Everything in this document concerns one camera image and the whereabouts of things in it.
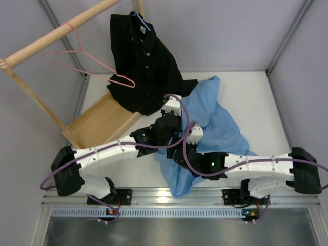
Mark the black button shirt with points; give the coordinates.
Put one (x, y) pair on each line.
(145, 72)

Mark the blue wire hanger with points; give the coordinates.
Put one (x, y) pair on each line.
(139, 26)

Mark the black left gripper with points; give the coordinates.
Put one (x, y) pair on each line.
(179, 128)

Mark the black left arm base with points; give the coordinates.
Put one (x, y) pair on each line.
(123, 197)

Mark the wooden clothes rack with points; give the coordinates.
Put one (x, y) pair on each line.
(24, 125)

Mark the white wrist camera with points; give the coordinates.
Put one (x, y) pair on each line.
(196, 134)
(172, 106)

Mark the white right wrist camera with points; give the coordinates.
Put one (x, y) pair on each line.
(196, 134)

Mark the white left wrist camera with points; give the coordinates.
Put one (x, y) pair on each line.
(172, 106)

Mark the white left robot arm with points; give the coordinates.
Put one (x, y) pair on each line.
(71, 167)

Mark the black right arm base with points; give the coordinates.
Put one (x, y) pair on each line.
(241, 199)

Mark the slotted grey cable duct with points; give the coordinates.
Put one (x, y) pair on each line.
(103, 212)

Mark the light blue shirt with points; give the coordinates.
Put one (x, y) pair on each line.
(220, 134)

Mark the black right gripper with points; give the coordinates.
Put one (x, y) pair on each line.
(194, 145)

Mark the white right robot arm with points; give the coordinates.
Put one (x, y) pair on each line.
(259, 176)

